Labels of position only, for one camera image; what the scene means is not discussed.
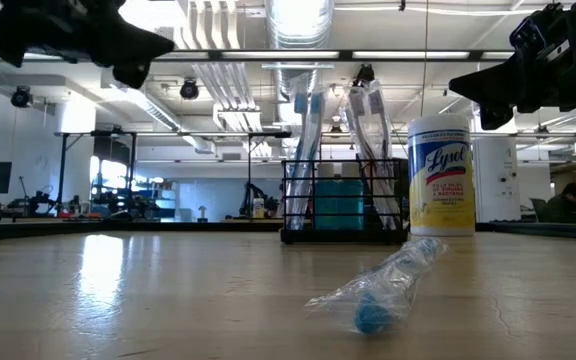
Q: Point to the white round column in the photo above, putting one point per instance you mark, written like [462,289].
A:
[495,175]

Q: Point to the black ceiling camera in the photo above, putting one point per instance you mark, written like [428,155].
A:
[21,97]
[189,90]
[365,74]

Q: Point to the black metal frame stand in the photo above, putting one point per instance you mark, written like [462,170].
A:
[249,170]
[61,175]

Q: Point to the silver ceiling duct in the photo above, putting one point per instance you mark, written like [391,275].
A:
[298,30]

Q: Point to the Lysol wipes canister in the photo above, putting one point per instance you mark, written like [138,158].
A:
[440,200]

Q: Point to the person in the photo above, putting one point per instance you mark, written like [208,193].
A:
[565,202]

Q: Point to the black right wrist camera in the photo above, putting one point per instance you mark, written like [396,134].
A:
[528,30]

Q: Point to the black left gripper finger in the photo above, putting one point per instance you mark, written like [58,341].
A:
[128,42]
[130,75]

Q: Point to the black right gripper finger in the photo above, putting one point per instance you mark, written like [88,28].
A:
[495,116]
[493,85]

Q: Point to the yellow bottle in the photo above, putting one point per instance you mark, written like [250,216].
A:
[258,208]

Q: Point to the black background robot arm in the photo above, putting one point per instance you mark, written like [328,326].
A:
[253,195]

